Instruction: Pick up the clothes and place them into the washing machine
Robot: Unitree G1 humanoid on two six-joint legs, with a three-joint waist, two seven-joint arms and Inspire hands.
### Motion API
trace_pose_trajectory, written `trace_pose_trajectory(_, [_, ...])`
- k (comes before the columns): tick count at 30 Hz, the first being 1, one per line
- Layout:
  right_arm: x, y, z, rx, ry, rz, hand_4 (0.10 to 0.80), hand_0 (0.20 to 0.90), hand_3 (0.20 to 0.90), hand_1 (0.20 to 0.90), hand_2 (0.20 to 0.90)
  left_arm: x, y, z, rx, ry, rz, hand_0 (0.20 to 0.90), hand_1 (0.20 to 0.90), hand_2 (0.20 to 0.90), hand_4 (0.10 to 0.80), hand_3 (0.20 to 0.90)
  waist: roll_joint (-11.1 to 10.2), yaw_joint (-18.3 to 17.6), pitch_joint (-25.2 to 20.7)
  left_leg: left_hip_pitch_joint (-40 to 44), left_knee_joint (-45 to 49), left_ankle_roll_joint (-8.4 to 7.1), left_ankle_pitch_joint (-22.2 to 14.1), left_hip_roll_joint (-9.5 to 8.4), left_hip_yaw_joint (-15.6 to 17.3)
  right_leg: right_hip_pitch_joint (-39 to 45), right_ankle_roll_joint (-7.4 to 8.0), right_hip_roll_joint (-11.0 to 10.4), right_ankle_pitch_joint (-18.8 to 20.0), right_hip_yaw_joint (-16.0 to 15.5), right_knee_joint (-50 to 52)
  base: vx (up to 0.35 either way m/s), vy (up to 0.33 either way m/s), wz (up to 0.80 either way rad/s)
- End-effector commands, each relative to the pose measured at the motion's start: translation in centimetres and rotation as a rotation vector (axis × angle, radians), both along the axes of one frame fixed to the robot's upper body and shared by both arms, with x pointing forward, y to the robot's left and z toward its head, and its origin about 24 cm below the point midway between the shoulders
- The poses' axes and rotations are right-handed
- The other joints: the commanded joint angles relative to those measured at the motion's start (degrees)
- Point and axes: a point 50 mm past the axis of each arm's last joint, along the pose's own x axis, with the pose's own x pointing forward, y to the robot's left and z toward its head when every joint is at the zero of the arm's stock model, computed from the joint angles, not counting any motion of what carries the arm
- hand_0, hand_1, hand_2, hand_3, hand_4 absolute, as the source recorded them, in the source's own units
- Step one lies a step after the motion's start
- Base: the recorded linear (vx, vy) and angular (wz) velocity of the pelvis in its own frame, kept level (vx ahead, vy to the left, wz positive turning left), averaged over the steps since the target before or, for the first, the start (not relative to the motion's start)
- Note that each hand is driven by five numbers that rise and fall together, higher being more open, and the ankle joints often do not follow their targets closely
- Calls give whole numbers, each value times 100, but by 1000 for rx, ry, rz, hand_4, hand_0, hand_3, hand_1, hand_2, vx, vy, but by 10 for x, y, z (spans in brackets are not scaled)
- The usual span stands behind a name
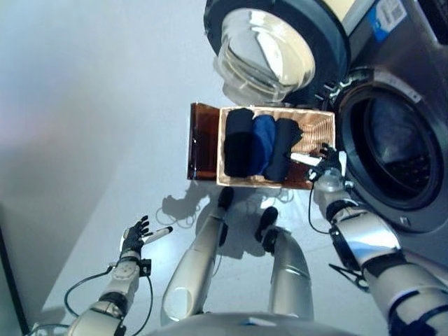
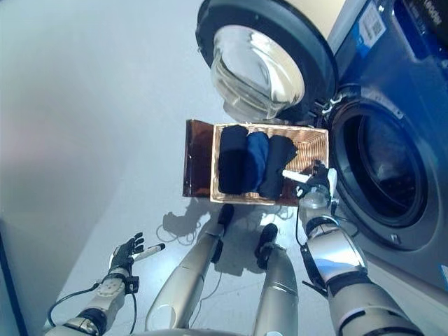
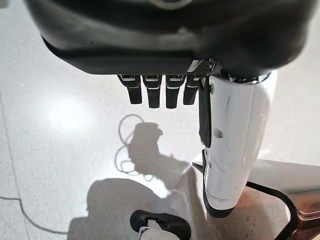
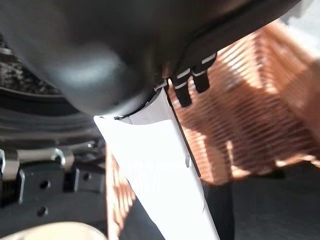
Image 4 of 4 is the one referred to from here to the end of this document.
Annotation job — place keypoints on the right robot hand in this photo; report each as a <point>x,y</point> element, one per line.
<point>87,50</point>

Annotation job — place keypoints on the rectangular wicker laundry basket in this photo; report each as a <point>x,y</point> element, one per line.
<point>250,112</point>

